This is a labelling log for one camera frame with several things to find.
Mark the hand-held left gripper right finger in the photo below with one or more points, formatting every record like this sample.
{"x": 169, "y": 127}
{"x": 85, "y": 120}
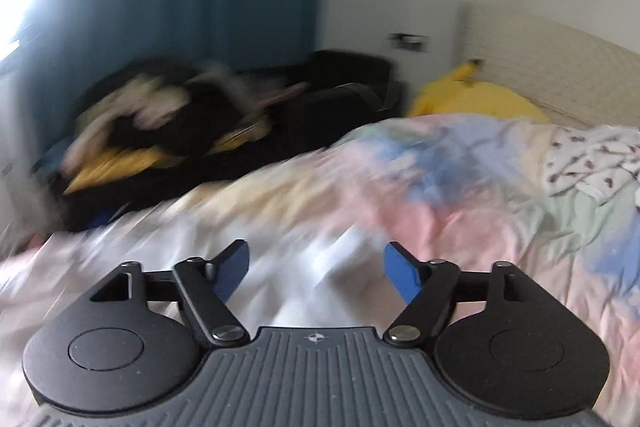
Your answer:
{"x": 402, "y": 274}

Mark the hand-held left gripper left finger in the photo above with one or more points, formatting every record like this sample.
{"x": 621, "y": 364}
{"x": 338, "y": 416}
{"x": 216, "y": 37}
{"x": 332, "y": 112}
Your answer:
{"x": 231, "y": 272}

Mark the pile of dark clothes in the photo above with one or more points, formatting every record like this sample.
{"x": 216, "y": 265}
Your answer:
{"x": 165, "y": 107}

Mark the pastel printed quilt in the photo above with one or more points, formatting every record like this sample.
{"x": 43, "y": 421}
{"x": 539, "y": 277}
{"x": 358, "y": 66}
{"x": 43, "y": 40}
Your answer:
{"x": 400, "y": 187}

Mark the yellow cloth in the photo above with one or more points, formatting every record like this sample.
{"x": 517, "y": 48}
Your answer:
{"x": 115, "y": 164}

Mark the yellow plush toy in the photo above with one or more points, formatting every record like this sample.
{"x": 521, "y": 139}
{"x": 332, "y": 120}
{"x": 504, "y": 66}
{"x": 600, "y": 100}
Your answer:
{"x": 470, "y": 92}

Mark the white dotted print garment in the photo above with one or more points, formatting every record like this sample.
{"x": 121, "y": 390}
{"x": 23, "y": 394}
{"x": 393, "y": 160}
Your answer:
{"x": 590, "y": 157}

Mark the beige bed headboard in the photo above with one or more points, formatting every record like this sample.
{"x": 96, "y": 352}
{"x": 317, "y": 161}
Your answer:
{"x": 550, "y": 62}

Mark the wall socket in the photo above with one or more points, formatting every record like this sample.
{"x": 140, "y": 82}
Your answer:
{"x": 410, "y": 42}

